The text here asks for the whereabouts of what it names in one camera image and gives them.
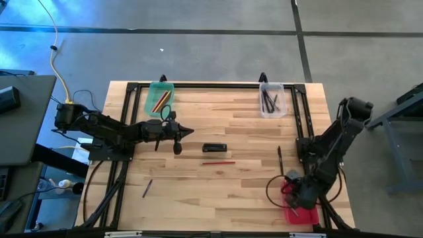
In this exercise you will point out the green pen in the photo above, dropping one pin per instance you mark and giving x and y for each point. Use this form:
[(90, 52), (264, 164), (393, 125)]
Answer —
[(275, 98)]

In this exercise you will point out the pink pencil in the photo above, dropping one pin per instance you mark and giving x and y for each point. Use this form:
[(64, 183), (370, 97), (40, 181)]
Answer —
[(158, 103)]

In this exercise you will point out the grey crayon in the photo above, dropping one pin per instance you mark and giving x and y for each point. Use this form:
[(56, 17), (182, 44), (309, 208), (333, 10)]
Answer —
[(294, 212)]

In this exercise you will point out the black stapler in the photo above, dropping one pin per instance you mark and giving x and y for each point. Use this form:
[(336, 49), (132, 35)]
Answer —
[(215, 147)]

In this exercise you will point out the white bottle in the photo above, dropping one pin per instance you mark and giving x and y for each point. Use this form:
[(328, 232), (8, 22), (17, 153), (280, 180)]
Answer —
[(64, 183)]

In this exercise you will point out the black box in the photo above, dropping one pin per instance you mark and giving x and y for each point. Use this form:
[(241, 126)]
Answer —
[(8, 99)]

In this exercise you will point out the black flat device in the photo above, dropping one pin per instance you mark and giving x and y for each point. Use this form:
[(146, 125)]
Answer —
[(16, 72)]

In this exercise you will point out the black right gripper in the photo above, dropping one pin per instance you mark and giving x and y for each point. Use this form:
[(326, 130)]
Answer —
[(292, 188)]

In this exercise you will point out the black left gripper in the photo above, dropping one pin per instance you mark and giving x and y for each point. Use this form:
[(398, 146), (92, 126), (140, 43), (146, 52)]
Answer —
[(172, 130)]

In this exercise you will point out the green translucent plastic bin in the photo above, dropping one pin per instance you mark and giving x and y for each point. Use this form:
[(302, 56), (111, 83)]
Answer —
[(155, 89)]

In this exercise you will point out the black aluminium table frame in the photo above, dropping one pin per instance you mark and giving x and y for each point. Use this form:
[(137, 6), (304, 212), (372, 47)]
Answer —
[(215, 85)]

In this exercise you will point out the clear plastic bin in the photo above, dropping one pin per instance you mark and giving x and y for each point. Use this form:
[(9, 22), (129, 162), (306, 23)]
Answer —
[(282, 89)]

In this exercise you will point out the black desk crossbar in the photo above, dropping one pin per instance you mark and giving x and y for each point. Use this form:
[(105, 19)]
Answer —
[(59, 162)]

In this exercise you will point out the black frame clamp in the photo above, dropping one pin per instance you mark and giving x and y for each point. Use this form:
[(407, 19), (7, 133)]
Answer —
[(263, 77), (163, 78)]

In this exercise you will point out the dark grey desk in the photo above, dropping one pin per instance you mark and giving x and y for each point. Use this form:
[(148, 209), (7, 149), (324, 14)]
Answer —
[(23, 185)]

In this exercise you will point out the white label strip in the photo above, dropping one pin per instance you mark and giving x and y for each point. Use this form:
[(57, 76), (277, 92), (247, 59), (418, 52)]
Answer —
[(307, 235), (122, 234)]

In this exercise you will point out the red plastic bin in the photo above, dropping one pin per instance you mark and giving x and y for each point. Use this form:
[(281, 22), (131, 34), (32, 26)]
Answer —
[(307, 218)]

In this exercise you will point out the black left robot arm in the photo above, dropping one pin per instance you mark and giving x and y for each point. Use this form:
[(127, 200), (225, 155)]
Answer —
[(115, 130)]

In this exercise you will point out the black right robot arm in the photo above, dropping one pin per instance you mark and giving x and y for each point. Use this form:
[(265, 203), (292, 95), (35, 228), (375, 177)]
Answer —
[(343, 132)]

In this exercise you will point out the black round object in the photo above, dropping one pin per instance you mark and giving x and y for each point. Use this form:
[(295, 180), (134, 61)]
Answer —
[(78, 188)]

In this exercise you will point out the white paper sheet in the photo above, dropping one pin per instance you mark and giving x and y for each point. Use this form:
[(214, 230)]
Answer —
[(77, 155)]

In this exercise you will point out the dark red pencil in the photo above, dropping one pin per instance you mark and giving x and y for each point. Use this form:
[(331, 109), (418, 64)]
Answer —
[(160, 103)]

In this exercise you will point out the grey metal stand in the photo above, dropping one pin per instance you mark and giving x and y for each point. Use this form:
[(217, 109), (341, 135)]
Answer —
[(396, 155)]

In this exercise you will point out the purple crayon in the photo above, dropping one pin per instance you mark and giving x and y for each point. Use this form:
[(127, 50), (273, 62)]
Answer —
[(147, 188)]

